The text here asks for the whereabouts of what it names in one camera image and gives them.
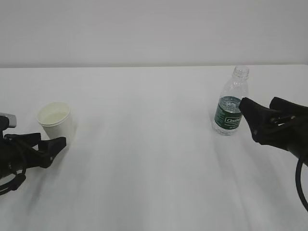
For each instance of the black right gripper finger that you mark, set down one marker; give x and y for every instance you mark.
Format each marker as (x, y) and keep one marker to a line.
(286, 110)
(258, 117)

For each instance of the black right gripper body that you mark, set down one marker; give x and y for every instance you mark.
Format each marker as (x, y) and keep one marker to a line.
(287, 133)

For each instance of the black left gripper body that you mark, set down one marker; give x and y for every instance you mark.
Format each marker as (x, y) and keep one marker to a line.
(22, 159)

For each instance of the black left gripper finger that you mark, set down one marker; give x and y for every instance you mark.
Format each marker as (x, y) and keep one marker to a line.
(26, 141)
(49, 149)

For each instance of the clear water bottle green label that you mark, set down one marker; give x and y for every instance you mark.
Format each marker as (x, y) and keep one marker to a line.
(228, 115)

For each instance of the white paper cup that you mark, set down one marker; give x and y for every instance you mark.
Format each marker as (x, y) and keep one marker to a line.
(56, 120)

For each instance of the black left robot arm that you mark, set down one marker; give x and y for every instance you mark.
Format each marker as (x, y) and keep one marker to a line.
(21, 152)

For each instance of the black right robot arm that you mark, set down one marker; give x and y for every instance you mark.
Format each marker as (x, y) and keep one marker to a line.
(300, 149)

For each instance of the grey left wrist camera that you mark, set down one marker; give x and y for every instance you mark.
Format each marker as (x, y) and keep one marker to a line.
(7, 121)

